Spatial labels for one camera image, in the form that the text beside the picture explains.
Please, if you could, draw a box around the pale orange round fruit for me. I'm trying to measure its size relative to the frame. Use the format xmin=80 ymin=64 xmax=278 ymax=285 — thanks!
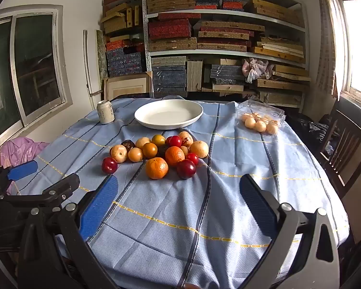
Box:
xmin=110 ymin=145 xmax=129 ymax=163
xmin=128 ymin=147 xmax=144 ymax=163
xmin=178 ymin=131 xmax=194 ymax=148
xmin=135 ymin=137 xmax=152 ymax=150
xmin=189 ymin=140 xmax=210 ymax=159

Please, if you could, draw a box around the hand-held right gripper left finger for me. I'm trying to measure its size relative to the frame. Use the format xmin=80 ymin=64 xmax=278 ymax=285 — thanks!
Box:
xmin=16 ymin=175 xmax=121 ymax=289

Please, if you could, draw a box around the white metal shelf rack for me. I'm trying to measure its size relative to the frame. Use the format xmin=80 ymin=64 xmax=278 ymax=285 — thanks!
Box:
xmin=142 ymin=0 xmax=309 ymax=109

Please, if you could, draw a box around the black plastic bag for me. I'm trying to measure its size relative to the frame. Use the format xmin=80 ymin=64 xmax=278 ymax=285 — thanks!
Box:
xmin=287 ymin=111 xmax=334 ymax=152

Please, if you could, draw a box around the clear plastic container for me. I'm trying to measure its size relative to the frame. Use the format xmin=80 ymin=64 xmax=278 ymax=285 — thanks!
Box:
xmin=235 ymin=99 xmax=286 ymax=136

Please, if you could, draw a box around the pile of pale oval fruits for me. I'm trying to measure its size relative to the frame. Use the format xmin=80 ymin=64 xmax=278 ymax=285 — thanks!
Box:
xmin=241 ymin=112 xmax=280 ymax=135

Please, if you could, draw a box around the dark red plum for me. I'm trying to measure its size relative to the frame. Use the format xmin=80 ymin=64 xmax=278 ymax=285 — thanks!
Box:
xmin=176 ymin=159 xmax=197 ymax=179

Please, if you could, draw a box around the wooden picture frame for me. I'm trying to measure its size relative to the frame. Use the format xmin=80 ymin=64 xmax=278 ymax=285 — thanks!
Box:
xmin=104 ymin=72 xmax=153 ymax=100

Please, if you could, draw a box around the white narrow board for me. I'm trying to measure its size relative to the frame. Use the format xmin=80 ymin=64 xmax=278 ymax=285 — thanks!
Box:
xmin=83 ymin=29 xmax=102 ymax=102

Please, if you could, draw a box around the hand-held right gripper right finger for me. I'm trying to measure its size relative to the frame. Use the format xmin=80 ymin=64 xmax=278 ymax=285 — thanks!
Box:
xmin=239 ymin=174 xmax=340 ymax=289

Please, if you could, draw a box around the orange mandarin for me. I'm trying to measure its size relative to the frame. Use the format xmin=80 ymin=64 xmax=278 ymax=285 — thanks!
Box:
xmin=145 ymin=157 xmax=169 ymax=180
xmin=165 ymin=146 xmax=185 ymax=167

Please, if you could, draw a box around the white beverage can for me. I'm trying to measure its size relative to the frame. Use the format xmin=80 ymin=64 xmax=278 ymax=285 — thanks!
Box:
xmin=97 ymin=99 xmax=115 ymax=125

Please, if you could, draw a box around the pink cloth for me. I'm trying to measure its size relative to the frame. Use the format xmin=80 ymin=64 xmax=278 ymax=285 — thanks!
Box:
xmin=0 ymin=137 xmax=50 ymax=196

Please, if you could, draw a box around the sliding glass window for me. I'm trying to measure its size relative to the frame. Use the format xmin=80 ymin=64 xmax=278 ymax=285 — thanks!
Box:
xmin=0 ymin=4 xmax=73 ymax=157

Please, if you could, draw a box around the beige curtain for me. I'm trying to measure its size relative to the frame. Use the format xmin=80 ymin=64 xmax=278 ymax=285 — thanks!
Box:
xmin=314 ymin=0 xmax=340 ymax=100

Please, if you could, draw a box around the green marble slab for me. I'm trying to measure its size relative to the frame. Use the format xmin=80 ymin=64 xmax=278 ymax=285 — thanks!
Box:
xmin=96 ymin=30 xmax=109 ymax=79

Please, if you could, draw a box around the white plate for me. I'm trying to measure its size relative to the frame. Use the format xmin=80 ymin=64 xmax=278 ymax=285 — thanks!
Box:
xmin=134 ymin=99 xmax=204 ymax=130

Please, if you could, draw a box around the dark wooden chair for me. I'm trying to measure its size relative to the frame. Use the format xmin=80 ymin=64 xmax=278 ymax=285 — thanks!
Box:
xmin=317 ymin=108 xmax=361 ymax=199

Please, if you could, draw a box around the pink plastic bag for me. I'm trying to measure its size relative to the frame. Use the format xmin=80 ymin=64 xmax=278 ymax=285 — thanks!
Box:
xmin=242 ymin=58 xmax=273 ymax=83

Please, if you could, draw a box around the blue checked tablecloth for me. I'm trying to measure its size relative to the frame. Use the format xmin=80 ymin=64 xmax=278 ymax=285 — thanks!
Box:
xmin=7 ymin=95 xmax=349 ymax=289

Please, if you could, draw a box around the orange tomato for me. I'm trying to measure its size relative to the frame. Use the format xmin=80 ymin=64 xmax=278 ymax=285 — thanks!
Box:
xmin=142 ymin=142 xmax=158 ymax=159

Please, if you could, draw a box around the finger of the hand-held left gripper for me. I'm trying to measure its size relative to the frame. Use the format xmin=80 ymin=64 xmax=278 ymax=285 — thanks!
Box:
xmin=0 ymin=174 xmax=80 ymax=205
xmin=0 ymin=160 xmax=39 ymax=187

